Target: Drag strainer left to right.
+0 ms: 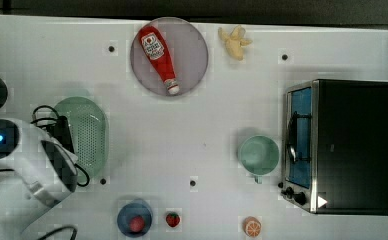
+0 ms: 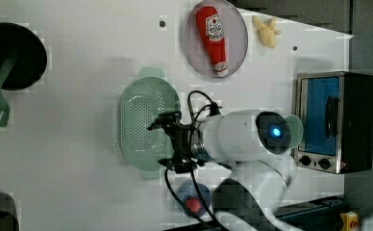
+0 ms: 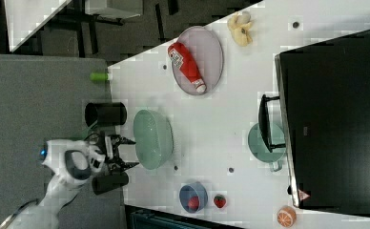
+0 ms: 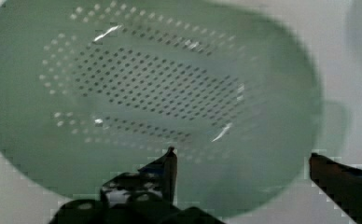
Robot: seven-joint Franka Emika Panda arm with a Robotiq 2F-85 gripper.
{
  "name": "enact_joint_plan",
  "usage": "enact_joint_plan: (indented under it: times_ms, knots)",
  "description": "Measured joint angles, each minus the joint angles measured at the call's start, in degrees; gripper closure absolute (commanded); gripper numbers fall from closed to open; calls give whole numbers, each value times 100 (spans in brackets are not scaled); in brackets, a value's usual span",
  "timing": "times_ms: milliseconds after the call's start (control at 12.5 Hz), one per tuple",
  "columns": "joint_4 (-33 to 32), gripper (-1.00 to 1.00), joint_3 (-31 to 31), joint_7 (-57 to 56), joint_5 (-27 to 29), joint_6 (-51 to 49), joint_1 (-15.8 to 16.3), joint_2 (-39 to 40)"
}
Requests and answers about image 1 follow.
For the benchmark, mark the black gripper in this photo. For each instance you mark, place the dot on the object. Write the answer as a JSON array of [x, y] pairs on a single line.
[[60, 130]]

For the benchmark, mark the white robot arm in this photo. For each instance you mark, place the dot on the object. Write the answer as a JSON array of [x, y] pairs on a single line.
[[44, 174]]

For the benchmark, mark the blue small bowl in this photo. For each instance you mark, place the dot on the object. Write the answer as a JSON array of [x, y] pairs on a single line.
[[137, 207]]

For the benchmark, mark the red ball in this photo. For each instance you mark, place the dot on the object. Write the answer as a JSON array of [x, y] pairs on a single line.
[[137, 224]]

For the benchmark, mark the red ketchup bottle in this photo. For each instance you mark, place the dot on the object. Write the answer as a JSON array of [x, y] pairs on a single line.
[[157, 52]]

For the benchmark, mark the toy strawberry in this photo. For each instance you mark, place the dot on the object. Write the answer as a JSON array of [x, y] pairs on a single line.
[[173, 219]]

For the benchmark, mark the grey round plate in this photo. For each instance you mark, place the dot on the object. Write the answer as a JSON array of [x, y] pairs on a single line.
[[188, 50]]

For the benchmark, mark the toy peeled banana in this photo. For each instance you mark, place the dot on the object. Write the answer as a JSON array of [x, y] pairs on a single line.
[[234, 42]]

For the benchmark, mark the green mug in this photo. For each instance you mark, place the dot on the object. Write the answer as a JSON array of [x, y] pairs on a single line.
[[259, 155]]

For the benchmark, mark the toy orange slice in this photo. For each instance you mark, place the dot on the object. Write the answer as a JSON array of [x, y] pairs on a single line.
[[252, 227]]

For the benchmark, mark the toaster oven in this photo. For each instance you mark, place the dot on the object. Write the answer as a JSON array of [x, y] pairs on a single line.
[[335, 147]]

